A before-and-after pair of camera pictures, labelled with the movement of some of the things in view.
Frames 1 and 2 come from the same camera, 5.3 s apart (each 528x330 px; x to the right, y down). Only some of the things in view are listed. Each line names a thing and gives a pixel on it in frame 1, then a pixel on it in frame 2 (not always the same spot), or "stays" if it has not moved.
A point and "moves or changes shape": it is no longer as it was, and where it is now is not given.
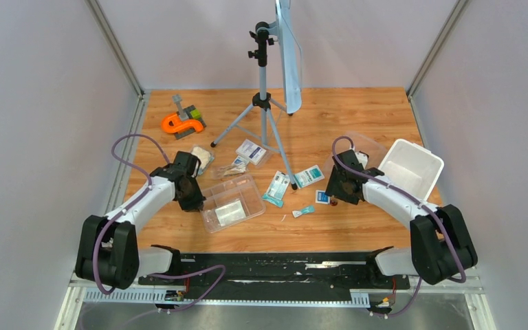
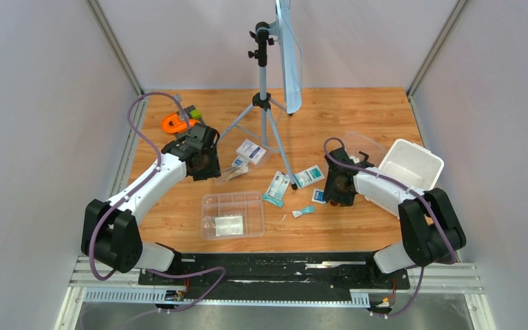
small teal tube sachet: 299,212 stays
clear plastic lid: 363,143 stays
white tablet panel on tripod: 291,56 stays
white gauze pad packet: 231,213 -> 229,225
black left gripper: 196,203 -> 214,170
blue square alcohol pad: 321,198 stays
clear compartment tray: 231,203 moves or changes shape
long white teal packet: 276,192 stays
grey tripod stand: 262,100 stays
